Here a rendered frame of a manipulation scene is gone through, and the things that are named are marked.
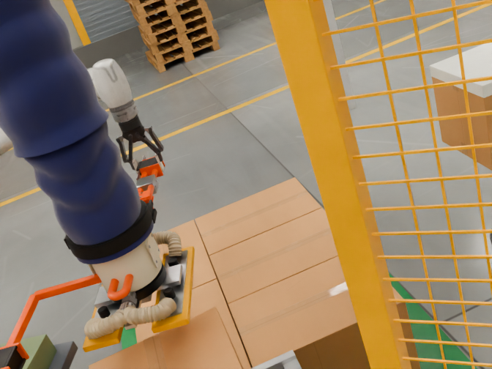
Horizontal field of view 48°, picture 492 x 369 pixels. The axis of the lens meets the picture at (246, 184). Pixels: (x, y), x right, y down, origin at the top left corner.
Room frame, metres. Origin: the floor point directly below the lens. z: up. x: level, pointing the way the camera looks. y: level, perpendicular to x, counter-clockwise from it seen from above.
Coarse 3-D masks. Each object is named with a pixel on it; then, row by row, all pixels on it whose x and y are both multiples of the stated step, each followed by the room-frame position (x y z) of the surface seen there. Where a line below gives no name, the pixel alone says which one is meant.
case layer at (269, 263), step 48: (288, 192) 2.57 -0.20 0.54; (192, 240) 2.43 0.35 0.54; (240, 240) 2.28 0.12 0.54; (288, 240) 2.14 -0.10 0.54; (192, 288) 2.04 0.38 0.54; (240, 288) 1.92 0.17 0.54; (288, 288) 1.81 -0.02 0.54; (336, 288) 1.71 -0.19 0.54; (144, 336) 1.83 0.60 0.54; (240, 336) 1.84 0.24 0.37; (288, 336) 1.55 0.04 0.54; (336, 336) 1.49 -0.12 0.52
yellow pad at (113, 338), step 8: (112, 304) 1.30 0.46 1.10; (120, 304) 1.29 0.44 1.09; (96, 312) 1.29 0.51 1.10; (104, 312) 1.25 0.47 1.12; (112, 312) 1.26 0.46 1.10; (120, 328) 1.19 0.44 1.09; (104, 336) 1.18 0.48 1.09; (112, 336) 1.17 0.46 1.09; (120, 336) 1.17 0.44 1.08; (88, 344) 1.17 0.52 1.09; (96, 344) 1.16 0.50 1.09; (104, 344) 1.16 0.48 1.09; (112, 344) 1.16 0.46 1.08
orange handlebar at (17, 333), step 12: (144, 192) 1.69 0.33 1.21; (96, 276) 1.28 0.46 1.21; (132, 276) 1.23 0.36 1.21; (48, 288) 1.30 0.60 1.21; (60, 288) 1.29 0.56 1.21; (72, 288) 1.28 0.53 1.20; (108, 288) 1.20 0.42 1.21; (36, 300) 1.28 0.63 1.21; (24, 312) 1.23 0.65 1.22; (24, 324) 1.18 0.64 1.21; (12, 336) 1.14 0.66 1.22
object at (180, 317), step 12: (192, 252) 1.43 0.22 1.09; (168, 264) 1.37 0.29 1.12; (192, 264) 1.37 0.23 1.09; (192, 276) 1.32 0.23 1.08; (168, 288) 1.24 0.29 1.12; (180, 288) 1.26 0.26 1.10; (156, 300) 1.25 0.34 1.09; (180, 300) 1.21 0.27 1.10; (180, 312) 1.16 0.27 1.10; (156, 324) 1.15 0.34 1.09; (168, 324) 1.14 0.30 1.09; (180, 324) 1.13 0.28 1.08
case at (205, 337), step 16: (192, 320) 1.31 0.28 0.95; (208, 320) 1.28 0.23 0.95; (160, 336) 1.28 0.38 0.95; (176, 336) 1.26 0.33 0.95; (192, 336) 1.24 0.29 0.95; (208, 336) 1.21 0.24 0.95; (224, 336) 1.19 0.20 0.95; (128, 352) 1.27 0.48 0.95; (144, 352) 1.24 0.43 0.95; (160, 352) 1.22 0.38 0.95; (176, 352) 1.20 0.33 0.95; (192, 352) 1.17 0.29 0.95; (208, 352) 1.15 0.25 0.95; (224, 352) 1.13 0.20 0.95; (96, 368) 1.25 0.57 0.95; (112, 368) 1.22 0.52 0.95; (128, 368) 1.20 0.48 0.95; (144, 368) 1.18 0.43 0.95; (160, 368) 1.16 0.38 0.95; (176, 368) 1.14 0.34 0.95; (192, 368) 1.12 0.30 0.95; (208, 368) 1.10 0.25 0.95; (224, 368) 1.08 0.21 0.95; (240, 368) 1.06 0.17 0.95
